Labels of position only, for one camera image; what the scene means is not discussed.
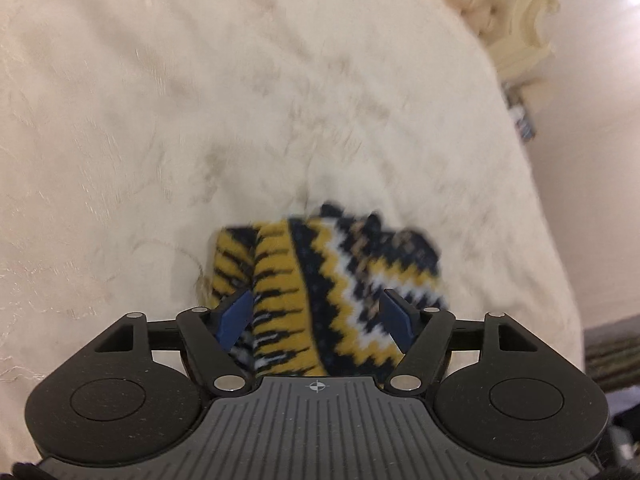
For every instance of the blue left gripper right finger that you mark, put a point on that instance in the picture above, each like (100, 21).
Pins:
(399, 318)

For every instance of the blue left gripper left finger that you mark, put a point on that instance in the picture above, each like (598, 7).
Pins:
(232, 317)

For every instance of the patterned knit sweater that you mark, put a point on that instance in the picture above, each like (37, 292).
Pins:
(316, 283)

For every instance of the cream bedspread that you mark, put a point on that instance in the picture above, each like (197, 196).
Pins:
(132, 130)

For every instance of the items on bedside shelf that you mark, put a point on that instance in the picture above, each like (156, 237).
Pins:
(519, 112)

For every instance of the cream tufted headboard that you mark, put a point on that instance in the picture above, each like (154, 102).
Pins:
(508, 29)

